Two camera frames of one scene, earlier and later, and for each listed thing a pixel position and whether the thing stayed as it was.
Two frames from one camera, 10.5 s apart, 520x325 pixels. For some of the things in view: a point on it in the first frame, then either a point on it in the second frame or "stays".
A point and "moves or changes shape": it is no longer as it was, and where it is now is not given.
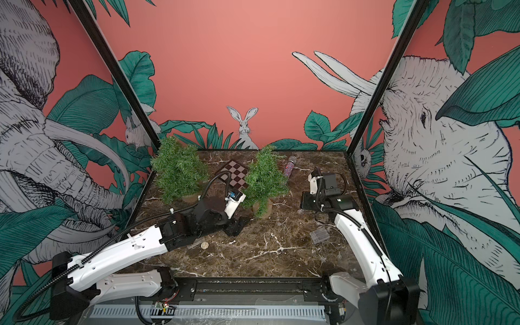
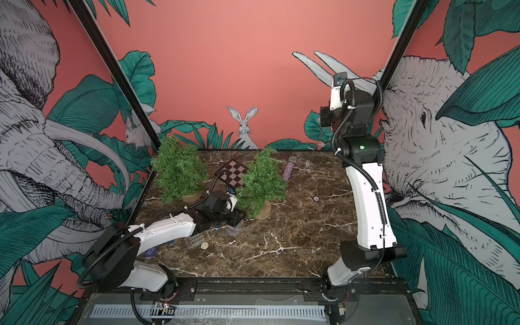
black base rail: [250, 290] stays
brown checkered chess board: [238, 174] stays
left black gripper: [236, 226] stays
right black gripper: [305, 198] -> [327, 116]
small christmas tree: [265, 181] stays
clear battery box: [319, 235] moves or changes shape
